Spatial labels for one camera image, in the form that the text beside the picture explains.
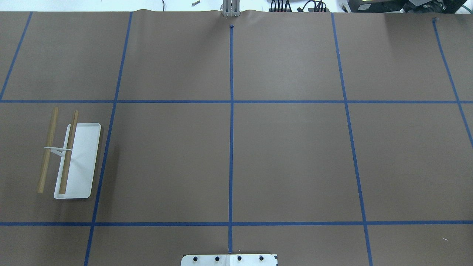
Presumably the black power strip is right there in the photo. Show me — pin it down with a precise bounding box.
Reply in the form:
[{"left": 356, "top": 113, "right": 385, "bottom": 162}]
[{"left": 268, "top": 0, "right": 329, "bottom": 13}]

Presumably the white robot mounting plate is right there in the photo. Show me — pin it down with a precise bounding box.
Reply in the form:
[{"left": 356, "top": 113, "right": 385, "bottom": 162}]
[{"left": 180, "top": 254, "right": 278, "bottom": 266}]

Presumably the blue tape strip lengthwise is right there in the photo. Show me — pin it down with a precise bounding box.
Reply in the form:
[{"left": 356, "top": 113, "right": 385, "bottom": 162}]
[{"left": 228, "top": 24, "right": 235, "bottom": 254}]

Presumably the white rack base tray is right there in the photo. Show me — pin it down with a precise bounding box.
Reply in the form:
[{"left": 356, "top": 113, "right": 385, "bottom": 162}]
[{"left": 54, "top": 123, "right": 101, "bottom": 200}]

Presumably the blue tape strip crosswise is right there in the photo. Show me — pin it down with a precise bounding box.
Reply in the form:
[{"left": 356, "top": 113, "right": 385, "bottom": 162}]
[{"left": 0, "top": 220, "right": 473, "bottom": 227}]

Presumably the aluminium frame post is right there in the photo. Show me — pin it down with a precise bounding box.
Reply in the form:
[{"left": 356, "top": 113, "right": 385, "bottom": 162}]
[{"left": 221, "top": 0, "right": 241, "bottom": 17}]

